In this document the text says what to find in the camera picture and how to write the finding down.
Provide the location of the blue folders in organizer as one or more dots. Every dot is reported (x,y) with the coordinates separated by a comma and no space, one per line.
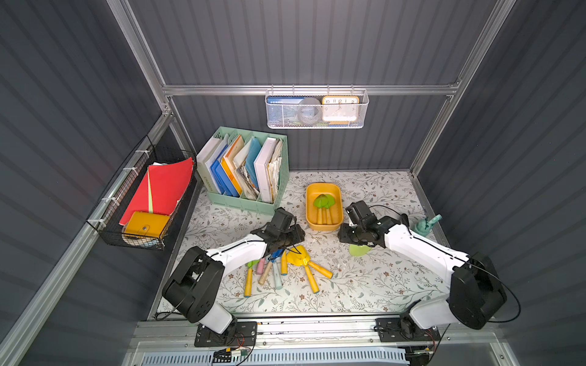
(225,186)

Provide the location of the green file organizer box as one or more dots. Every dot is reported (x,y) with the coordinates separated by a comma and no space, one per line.
(243,146)

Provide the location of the grey tape roll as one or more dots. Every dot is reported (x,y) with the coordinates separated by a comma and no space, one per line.
(309,111)

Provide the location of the yellow shovel long handle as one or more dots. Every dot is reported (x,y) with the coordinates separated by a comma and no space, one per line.
(299,257)

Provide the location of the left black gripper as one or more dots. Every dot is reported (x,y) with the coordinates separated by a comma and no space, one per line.
(293,233)

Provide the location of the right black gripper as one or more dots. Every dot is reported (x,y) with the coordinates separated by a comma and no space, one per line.
(347,233)

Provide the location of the light green shovel wooden handle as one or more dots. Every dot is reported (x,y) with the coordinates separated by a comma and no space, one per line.
(359,251)

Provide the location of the black wire side basket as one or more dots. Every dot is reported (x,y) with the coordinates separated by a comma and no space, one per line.
(106,221)

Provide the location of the white books in organizer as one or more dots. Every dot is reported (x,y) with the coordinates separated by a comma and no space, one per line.
(261,165)

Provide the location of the blue shovel wooden handle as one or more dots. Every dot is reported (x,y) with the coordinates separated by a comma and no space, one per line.
(269,266)

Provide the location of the lime shovel yellow handle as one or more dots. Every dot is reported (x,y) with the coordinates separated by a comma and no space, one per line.
(284,264)

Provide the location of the yellow plastic storage box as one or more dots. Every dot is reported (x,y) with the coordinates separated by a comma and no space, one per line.
(337,212)

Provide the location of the white orange alarm clock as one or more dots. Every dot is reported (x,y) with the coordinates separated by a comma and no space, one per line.
(340,109)

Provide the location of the red folder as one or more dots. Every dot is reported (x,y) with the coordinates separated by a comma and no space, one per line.
(161,189)

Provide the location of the blue box in basket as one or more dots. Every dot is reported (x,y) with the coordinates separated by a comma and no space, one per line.
(282,111)

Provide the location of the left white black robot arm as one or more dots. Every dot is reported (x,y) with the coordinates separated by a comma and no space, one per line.
(193,286)

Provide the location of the teal spray bottle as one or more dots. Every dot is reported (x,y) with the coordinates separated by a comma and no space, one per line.
(424,226)

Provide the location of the purple shovel pink handle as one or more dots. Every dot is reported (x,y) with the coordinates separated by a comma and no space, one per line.
(260,267)

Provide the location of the green shovel yellow handle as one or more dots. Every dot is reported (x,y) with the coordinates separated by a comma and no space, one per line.
(327,209)
(319,204)
(249,278)

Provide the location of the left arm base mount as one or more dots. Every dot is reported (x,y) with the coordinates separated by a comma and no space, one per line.
(237,334)

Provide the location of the yellow wallet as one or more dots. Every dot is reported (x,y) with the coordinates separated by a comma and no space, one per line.
(146,224)

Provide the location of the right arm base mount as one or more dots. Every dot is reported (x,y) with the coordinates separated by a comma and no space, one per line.
(397,329)

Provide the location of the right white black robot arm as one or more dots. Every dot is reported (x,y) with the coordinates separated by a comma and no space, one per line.
(476,293)

